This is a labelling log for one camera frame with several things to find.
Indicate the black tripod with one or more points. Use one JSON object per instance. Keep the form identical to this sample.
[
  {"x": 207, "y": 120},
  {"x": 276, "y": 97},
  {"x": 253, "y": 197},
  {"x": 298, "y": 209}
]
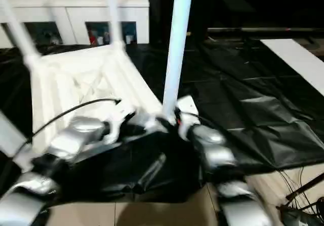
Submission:
[{"x": 306, "y": 186}]

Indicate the black work surface mat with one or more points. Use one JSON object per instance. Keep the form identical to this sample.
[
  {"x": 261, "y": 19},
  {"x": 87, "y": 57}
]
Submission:
[{"x": 253, "y": 109}]

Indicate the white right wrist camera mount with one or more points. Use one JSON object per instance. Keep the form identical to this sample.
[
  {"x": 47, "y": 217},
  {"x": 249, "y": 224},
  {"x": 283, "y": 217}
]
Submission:
[{"x": 188, "y": 107}]

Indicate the white flat board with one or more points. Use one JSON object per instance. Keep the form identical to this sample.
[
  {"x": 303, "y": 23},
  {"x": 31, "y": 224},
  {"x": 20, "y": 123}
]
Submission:
[{"x": 296, "y": 61}]

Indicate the black metal bar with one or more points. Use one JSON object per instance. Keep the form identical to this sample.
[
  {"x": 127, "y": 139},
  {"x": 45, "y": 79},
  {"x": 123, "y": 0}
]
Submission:
[{"x": 265, "y": 29}]

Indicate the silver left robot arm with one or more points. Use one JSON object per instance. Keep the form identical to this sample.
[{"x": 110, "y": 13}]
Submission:
[{"x": 73, "y": 137}]

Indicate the white plastic table top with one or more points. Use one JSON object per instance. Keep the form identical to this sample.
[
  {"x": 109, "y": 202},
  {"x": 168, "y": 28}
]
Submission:
[{"x": 83, "y": 84}]

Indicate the white glass-door cabinet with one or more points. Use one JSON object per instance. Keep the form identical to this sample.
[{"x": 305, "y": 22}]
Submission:
[{"x": 76, "y": 11}]

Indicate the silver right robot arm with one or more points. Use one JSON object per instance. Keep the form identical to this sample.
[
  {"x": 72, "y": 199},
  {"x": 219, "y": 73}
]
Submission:
[{"x": 215, "y": 150}]

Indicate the dark grey tripod base bag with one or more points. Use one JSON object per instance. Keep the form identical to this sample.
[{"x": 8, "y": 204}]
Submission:
[{"x": 301, "y": 217}]

